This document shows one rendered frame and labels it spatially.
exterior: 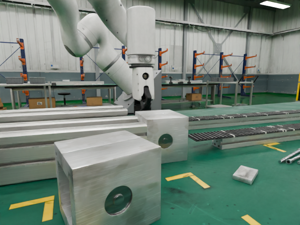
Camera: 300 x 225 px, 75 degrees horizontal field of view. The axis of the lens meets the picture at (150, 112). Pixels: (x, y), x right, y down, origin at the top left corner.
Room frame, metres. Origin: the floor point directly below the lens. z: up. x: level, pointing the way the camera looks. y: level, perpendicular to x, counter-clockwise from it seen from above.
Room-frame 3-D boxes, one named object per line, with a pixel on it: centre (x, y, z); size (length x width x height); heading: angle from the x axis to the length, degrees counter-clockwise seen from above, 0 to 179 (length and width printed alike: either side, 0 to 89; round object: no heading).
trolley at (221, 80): (4.56, -1.86, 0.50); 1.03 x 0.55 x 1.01; 28
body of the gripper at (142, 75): (0.61, 0.03, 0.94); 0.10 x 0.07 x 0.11; 18
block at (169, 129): (0.44, -0.02, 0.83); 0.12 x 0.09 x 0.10; 18
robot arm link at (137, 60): (0.61, 0.03, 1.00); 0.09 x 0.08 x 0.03; 18
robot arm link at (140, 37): (0.61, 0.03, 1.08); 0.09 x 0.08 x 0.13; 15
